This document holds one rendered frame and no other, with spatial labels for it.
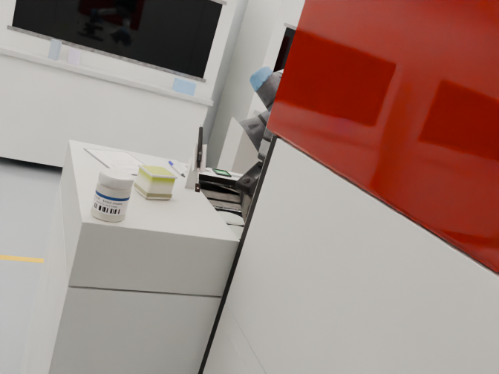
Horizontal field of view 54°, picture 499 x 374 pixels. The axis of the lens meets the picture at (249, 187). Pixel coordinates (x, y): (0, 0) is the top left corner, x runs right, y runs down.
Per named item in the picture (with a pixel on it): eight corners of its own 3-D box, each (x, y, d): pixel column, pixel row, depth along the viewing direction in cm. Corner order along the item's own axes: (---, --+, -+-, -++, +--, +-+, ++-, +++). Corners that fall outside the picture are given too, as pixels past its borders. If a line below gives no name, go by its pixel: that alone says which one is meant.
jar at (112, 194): (126, 225, 102) (137, 182, 100) (91, 220, 99) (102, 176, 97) (122, 211, 108) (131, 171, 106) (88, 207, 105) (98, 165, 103)
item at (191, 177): (199, 194, 137) (212, 149, 134) (186, 192, 136) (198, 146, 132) (193, 186, 142) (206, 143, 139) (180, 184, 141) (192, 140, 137)
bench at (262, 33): (379, 228, 545) (448, 48, 495) (232, 205, 467) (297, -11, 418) (330, 194, 639) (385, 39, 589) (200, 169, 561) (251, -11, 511)
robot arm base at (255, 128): (234, 119, 210) (254, 106, 210) (250, 146, 218) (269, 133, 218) (243, 130, 197) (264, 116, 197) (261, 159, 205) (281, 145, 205)
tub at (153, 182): (171, 201, 125) (178, 176, 123) (145, 200, 120) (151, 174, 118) (157, 190, 130) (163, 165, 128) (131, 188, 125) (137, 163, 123)
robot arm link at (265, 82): (351, 35, 172) (259, 63, 140) (369, 61, 171) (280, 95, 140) (330, 55, 181) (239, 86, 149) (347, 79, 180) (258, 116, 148)
